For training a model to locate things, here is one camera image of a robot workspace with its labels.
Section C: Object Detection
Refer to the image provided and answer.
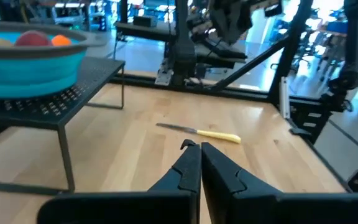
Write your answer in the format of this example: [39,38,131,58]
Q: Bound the dark grey side desk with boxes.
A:
[114,21,177,43]
[194,40,248,70]

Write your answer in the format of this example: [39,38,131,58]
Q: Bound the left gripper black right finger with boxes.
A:
[201,142,282,224]

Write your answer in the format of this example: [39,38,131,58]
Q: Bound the knife with cream handle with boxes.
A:
[155,123,242,144]

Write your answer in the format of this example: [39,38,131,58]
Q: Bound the orange toy tangerine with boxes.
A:
[51,34,73,47]

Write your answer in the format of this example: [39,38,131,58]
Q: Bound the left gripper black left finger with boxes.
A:
[147,139,201,224]

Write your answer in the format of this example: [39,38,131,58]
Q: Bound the silver aluminium bracket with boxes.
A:
[278,76,291,119]

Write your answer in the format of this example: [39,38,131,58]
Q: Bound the black keyboard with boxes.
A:
[202,39,248,60]

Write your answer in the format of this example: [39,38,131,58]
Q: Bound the black perforated metal shelf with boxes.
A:
[0,57,126,195]

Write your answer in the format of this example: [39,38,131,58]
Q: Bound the blue collapsible bowl grey rim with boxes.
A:
[0,22,105,100]

